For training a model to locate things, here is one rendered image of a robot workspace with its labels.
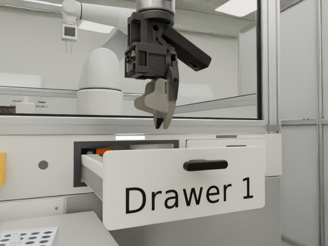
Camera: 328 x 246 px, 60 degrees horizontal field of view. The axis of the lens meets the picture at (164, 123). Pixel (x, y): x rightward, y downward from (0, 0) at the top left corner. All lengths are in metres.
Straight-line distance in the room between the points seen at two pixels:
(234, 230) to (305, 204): 1.66
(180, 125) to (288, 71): 1.96
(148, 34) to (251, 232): 0.73
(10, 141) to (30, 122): 0.06
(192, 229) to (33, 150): 0.49
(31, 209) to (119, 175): 0.38
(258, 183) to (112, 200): 0.26
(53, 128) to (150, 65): 0.32
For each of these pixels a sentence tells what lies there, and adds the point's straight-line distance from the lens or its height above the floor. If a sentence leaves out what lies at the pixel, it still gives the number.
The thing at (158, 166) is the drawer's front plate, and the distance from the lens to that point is 0.43.
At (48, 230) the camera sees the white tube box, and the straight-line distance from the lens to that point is 0.53.
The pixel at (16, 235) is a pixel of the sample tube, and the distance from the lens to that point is 0.48.
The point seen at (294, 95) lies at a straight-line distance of 2.62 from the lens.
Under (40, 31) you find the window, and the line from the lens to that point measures 0.78.
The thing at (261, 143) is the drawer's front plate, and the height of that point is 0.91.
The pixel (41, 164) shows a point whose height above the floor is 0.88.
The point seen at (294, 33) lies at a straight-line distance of 2.72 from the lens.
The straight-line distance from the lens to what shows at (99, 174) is 0.54.
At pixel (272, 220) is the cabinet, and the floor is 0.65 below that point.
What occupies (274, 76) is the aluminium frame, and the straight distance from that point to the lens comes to 1.07.
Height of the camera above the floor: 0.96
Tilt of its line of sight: 1 degrees up
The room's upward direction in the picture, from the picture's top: straight up
